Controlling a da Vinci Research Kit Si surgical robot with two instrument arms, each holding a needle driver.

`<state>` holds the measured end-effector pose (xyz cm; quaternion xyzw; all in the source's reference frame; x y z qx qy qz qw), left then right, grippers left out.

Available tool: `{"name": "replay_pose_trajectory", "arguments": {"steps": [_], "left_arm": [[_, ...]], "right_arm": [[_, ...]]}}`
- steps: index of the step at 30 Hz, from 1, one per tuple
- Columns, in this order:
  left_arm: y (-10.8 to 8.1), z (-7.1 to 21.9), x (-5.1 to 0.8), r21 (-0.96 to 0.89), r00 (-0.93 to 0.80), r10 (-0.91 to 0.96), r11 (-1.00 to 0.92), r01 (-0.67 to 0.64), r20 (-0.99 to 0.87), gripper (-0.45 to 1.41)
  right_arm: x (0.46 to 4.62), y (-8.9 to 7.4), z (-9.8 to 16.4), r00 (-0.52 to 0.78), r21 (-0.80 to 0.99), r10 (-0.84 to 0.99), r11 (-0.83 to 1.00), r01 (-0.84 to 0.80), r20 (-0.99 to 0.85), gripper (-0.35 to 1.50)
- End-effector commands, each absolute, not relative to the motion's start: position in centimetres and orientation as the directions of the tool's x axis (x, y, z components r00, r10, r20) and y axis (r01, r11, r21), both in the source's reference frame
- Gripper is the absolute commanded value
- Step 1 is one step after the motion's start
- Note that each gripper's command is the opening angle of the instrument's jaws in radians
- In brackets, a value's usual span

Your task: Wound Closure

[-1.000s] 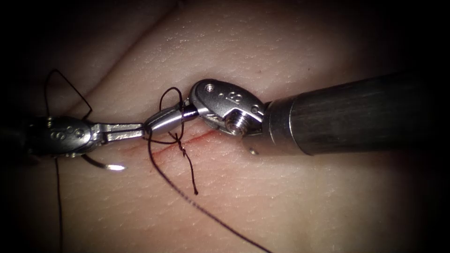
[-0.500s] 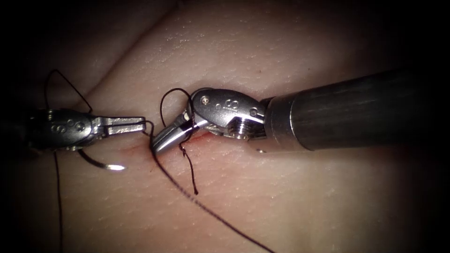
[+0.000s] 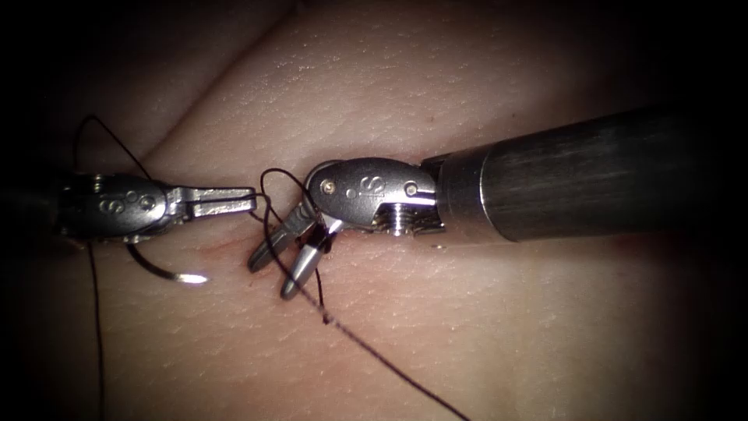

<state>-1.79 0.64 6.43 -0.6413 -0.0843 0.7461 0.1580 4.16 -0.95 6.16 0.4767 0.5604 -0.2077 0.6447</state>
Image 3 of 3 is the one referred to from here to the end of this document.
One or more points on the right arm needle driver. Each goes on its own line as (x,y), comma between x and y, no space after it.
(368,190)

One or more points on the left arm needle driver jaw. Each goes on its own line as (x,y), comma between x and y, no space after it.
(225,207)
(216,193)

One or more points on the left arm needle driver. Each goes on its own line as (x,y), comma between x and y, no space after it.
(117,207)

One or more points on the right arm needle driver jaw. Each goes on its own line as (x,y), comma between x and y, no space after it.
(280,240)
(301,269)

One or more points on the black thread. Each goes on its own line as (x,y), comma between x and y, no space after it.
(325,318)

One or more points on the curved steel needle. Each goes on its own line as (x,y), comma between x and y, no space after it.
(190,279)

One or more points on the dark right arm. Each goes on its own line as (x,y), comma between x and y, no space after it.
(584,175)

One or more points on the tissue pad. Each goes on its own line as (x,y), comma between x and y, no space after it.
(409,327)

